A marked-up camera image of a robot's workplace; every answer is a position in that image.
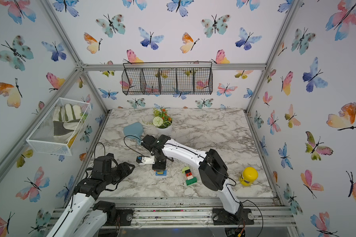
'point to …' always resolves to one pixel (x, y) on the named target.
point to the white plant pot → (166, 130)
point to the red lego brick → (188, 174)
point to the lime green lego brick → (185, 169)
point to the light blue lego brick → (161, 173)
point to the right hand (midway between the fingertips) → (159, 164)
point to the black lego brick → (188, 171)
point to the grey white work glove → (67, 113)
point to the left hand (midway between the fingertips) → (133, 167)
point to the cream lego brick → (190, 177)
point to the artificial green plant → (161, 120)
